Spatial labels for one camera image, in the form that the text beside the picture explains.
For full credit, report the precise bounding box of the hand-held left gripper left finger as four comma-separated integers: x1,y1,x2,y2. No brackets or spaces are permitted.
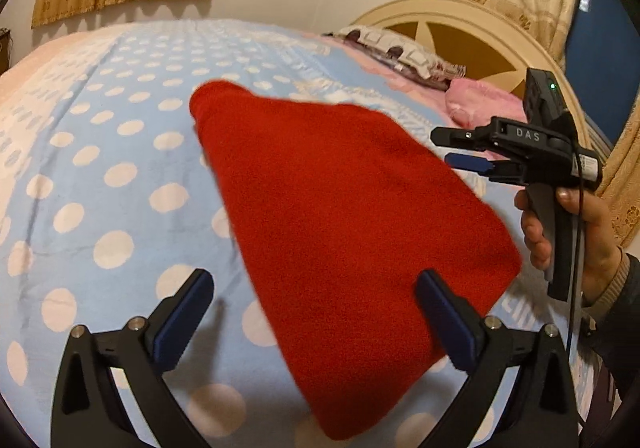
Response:
50,268,216,448

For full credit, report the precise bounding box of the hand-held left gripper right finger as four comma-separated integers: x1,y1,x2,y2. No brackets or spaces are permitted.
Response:
414,269,581,448

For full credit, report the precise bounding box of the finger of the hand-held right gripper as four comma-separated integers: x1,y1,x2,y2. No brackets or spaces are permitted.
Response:
431,125,496,152
444,152,527,182

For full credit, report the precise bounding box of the red knitted sweater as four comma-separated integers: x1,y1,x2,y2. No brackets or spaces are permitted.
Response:
189,80,524,442

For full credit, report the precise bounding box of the person's right forearm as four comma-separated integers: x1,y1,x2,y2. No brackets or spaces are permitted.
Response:
580,250,640,411

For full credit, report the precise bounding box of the person's right hand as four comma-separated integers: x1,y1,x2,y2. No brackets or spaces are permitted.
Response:
515,187,624,305

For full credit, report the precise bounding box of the pink fluffy blanket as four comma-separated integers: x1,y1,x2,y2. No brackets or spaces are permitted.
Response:
445,78,527,130

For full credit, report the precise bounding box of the patterned pillow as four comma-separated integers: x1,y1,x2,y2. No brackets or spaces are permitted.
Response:
324,25,467,92

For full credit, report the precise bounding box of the blue panel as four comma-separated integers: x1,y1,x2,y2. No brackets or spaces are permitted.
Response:
565,0,640,155

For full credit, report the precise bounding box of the cream wooden headboard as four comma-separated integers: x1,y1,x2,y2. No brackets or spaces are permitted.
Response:
349,0,609,163

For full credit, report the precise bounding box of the light blue printed blanket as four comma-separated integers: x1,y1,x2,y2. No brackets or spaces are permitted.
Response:
0,19,607,448

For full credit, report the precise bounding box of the black cable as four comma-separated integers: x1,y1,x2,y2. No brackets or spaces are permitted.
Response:
565,148,589,448

